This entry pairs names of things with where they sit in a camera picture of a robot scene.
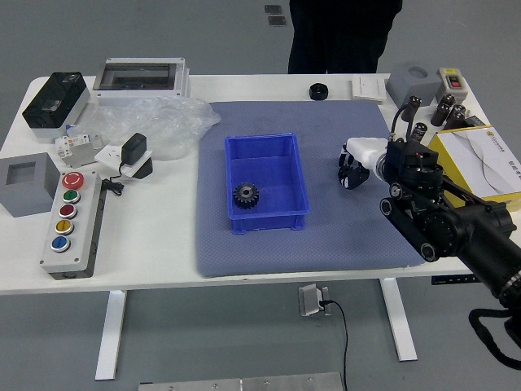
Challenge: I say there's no person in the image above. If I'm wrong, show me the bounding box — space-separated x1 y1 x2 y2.
287 0 404 75

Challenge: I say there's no grey five-button control box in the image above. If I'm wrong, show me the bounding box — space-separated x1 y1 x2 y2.
39 170 107 281

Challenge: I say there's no silver floor socket box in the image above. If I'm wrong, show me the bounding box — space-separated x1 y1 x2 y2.
298 283 333 319

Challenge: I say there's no silver metal plate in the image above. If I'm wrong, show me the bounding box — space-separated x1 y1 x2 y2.
138 371 344 391

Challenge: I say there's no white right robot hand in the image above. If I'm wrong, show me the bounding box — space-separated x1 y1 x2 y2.
336 137 388 191

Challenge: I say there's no grey distribution box clear lid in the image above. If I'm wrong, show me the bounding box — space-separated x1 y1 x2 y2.
92 57 191 108

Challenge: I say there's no grey box with black lid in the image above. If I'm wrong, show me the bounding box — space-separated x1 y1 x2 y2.
21 72 91 143

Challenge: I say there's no grey block with square hole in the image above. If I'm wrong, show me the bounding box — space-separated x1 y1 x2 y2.
0 152 63 219

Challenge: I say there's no black socket base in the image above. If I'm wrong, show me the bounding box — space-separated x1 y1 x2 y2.
132 157 155 180

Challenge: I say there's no white circuit breaker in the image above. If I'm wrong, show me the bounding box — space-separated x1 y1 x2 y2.
54 132 107 169

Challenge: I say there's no white socket plate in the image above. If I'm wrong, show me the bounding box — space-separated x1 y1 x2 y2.
94 143 155 178

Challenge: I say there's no small black gear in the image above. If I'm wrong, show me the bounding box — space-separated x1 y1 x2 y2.
337 162 357 183

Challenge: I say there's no thin black adapter cable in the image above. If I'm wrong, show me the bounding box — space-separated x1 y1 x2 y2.
99 162 127 197

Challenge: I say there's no yellow and white cardboard box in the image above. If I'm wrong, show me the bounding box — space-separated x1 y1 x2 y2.
425 125 521 213

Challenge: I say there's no white table leg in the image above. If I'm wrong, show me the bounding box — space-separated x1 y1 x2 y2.
94 290 128 382
380 277 419 362

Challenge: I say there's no grey two-button switch box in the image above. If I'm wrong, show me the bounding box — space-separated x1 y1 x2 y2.
436 66 468 103

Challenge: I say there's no clear crumpled plastic bag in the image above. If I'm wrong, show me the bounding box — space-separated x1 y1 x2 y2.
75 96 222 162

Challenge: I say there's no grey-blue foam mat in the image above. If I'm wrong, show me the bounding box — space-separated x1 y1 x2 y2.
194 99 431 279

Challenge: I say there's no blue plastic box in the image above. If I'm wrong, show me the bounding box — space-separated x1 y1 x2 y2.
224 132 313 236

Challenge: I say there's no big black gear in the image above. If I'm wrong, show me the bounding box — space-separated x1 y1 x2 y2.
232 182 261 212

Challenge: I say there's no black round threaded nut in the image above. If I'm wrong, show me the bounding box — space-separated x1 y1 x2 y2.
308 82 330 101

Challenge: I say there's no black table height control panel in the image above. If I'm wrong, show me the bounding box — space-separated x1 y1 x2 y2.
431 275 480 285

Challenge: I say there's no black floor power cable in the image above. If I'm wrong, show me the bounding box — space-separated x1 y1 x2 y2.
319 299 349 391

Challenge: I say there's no white wall switch panel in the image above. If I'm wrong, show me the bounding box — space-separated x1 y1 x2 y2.
350 77 387 103

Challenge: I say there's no black power adapter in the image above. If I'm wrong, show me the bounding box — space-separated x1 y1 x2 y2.
119 132 148 167

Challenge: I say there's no grey block with round hole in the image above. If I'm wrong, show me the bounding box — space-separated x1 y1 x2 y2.
385 61 444 110

